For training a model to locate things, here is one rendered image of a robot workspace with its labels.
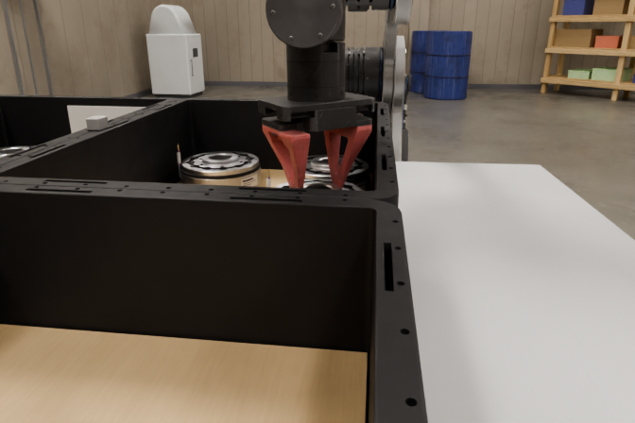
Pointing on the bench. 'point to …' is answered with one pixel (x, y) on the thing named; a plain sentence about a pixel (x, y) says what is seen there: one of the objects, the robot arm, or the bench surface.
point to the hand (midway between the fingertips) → (317, 185)
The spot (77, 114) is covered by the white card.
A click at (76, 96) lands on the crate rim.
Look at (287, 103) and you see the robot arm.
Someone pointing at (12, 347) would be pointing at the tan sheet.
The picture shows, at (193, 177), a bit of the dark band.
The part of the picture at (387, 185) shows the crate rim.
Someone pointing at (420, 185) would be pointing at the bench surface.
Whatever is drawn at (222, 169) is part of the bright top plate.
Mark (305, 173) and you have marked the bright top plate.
